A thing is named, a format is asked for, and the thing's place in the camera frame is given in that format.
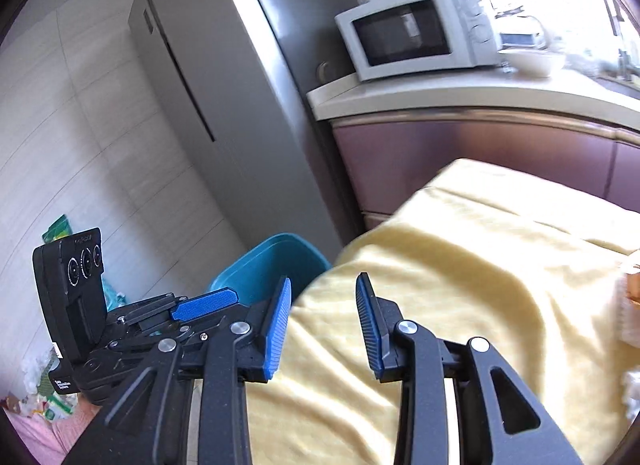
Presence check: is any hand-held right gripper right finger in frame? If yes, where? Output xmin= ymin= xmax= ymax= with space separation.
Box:
xmin=356 ymin=272 xmax=583 ymax=465

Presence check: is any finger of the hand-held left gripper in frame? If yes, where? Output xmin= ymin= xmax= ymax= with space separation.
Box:
xmin=107 ymin=323 xmax=226 ymax=361
xmin=119 ymin=287 xmax=251 ymax=330

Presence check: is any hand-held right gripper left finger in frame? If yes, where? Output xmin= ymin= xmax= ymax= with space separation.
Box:
xmin=65 ymin=276 xmax=293 ymax=465

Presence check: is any teal plastic bin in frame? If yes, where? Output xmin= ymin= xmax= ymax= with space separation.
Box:
xmin=207 ymin=232 xmax=331 ymax=307

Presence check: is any teal plastic basket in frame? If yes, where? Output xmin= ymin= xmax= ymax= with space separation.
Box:
xmin=102 ymin=280 xmax=126 ymax=311

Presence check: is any green packet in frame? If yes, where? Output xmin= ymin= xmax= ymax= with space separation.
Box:
xmin=42 ymin=214 xmax=69 ymax=246

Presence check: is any white plastic bag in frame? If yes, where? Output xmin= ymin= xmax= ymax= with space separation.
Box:
xmin=20 ymin=345 xmax=57 ymax=397

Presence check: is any yellow checked blanket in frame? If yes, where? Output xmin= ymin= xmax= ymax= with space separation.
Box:
xmin=245 ymin=158 xmax=640 ymax=465

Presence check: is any pink cloth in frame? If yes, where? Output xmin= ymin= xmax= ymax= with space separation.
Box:
xmin=0 ymin=402 xmax=101 ymax=465

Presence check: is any kitchen counter with cabinets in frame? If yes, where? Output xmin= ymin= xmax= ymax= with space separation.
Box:
xmin=306 ymin=64 xmax=640 ymax=232

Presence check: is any grey refrigerator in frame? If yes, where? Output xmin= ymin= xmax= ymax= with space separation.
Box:
xmin=127 ymin=0 xmax=362 ymax=247

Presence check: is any white patterned cloth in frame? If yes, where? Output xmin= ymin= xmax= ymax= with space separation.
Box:
xmin=612 ymin=250 xmax=640 ymax=426

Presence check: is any white microwave oven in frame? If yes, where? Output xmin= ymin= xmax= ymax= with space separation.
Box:
xmin=334 ymin=0 xmax=504 ymax=84

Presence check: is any large white bowl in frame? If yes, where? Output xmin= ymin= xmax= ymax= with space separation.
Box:
xmin=500 ymin=49 xmax=566 ymax=79

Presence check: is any glass kettle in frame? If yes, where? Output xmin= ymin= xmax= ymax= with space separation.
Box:
xmin=495 ymin=10 xmax=547 ymax=51

